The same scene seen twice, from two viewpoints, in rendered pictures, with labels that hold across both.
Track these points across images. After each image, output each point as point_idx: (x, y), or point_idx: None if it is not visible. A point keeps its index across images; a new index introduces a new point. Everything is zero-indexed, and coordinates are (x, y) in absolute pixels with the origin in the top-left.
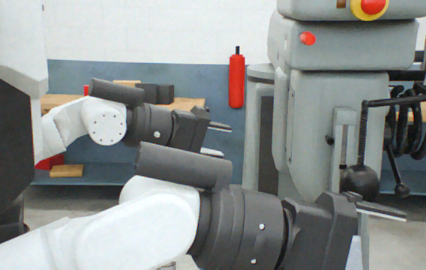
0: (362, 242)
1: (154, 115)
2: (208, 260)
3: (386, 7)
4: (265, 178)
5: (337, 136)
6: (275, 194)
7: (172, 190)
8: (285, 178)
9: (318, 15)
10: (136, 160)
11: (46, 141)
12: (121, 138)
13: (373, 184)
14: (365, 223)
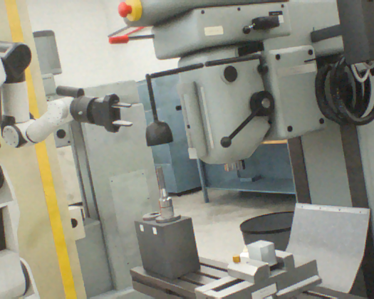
0: None
1: (80, 102)
2: None
3: (136, 10)
4: (293, 156)
5: (181, 104)
6: (303, 170)
7: None
8: (308, 155)
9: (126, 23)
10: None
11: (43, 120)
12: (61, 116)
13: (152, 132)
14: None
